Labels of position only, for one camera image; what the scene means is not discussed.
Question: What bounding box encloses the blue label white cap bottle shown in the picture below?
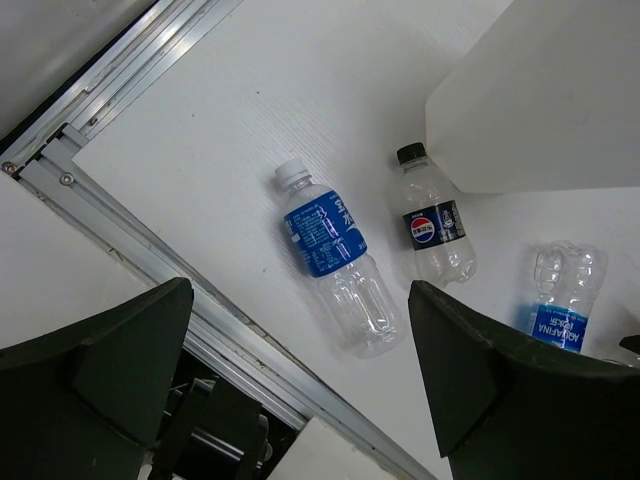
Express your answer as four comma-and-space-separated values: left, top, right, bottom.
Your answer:
275, 159, 406, 359

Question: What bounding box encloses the Aquafina blue label bottle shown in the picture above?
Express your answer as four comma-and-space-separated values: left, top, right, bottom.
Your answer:
524, 241, 608, 353

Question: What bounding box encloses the aluminium frame rail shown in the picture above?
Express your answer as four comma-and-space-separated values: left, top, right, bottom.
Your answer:
0, 0, 436, 480

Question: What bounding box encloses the white octagonal plastic bin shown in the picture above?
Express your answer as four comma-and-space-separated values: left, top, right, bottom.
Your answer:
425, 1, 639, 193

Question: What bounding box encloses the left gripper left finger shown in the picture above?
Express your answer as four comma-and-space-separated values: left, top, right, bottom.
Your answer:
1, 277, 194, 479

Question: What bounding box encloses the Pepsi black cap bottle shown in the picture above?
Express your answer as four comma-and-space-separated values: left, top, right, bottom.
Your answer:
396, 142, 477, 288

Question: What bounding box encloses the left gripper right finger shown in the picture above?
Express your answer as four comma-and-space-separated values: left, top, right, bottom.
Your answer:
408, 281, 639, 479

